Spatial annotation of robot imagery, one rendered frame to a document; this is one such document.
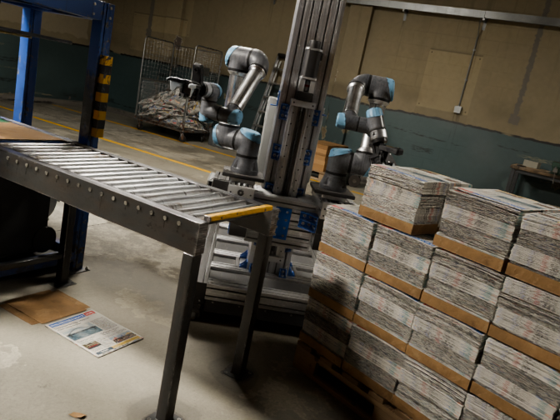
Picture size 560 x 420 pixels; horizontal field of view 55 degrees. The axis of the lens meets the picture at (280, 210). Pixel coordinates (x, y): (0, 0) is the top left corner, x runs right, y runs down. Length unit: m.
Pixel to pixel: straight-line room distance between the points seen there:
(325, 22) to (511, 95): 6.09
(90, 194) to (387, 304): 1.27
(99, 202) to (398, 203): 1.19
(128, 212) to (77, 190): 0.28
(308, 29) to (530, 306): 1.84
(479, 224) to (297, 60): 1.46
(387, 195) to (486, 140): 6.67
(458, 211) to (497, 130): 6.82
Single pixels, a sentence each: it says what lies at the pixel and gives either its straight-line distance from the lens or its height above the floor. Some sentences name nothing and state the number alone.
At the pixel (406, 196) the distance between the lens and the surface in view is 2.25.
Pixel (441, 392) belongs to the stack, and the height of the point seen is 0.32.
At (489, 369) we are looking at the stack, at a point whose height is 0.49.
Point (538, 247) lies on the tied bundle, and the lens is 1.98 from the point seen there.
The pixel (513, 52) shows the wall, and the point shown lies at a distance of 8.98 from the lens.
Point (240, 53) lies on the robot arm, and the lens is 2.91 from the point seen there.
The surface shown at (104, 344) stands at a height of 0.01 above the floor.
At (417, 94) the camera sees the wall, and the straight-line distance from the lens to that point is 9.19.
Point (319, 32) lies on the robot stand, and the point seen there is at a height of 1.62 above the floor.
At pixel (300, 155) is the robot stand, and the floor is 0.96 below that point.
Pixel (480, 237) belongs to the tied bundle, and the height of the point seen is 0.93.
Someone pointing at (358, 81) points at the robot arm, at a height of 1.41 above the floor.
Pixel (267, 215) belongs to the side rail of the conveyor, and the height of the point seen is 0.77.
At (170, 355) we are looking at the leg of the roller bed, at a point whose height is 0.28.
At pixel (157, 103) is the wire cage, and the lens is 10.17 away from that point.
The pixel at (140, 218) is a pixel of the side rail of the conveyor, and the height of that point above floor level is 0.74.
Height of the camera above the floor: 1.30
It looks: 13 degrees down
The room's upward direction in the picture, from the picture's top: 12 degrees clockwise
